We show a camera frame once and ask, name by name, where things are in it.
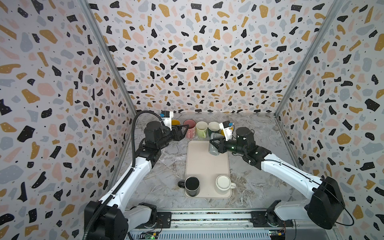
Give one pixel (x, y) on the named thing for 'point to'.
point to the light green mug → (201, 128)
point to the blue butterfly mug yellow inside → (175, 122)
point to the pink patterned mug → (191, 132)
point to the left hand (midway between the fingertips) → (185, 124)
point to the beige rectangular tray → (200, 163)
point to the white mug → (224, 183)
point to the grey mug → (213, 150)
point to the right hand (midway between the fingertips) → (208, 139)
